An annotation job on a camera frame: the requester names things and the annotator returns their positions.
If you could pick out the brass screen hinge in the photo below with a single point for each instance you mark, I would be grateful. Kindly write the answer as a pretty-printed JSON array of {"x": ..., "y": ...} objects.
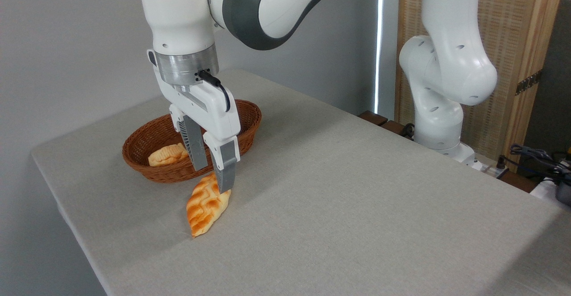
[{"x": 528, "y": 82}]

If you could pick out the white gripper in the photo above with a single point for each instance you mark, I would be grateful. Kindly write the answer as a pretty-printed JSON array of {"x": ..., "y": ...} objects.
[{"x": 214, "y": 108}]

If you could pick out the black power plug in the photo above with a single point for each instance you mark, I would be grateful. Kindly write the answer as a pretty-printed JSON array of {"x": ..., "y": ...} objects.
[{"x": 502, "y": 162}]

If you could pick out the white power strip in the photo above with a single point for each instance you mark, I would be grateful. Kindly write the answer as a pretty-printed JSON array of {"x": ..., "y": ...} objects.
[{"x": 490, "y": 170}]

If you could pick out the pale bread roll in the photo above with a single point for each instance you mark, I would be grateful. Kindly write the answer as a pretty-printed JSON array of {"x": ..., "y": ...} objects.
[{"x": 167, "y": 155}]

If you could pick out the dark grey partition panel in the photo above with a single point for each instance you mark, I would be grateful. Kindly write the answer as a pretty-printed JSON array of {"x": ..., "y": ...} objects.
[{"x": 555, "y": 86}]

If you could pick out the dark grey round device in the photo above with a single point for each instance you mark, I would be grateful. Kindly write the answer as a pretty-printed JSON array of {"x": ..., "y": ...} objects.
[{"x": 564, "y": 193}]

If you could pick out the wooden rattan folding screen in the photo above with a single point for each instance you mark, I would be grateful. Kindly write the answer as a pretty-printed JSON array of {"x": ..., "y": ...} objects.
[{"x": 513, "y": 28}]

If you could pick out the grey fabric tablecloth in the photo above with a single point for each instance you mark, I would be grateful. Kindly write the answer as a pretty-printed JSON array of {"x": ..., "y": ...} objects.
[{"x": 357, "y": 220}]

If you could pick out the golden scored bread loaf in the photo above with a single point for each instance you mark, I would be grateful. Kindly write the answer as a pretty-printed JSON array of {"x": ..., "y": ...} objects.
[{"x": 203, "y": 211}]

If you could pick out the brown wicker basket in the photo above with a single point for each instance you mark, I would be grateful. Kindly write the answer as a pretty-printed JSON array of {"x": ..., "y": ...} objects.
[{"x": 151, "y": 137}]

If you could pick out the white Franka Panda arm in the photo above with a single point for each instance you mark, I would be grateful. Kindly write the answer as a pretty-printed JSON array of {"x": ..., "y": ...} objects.
[{"x": 178, "y": 10}]

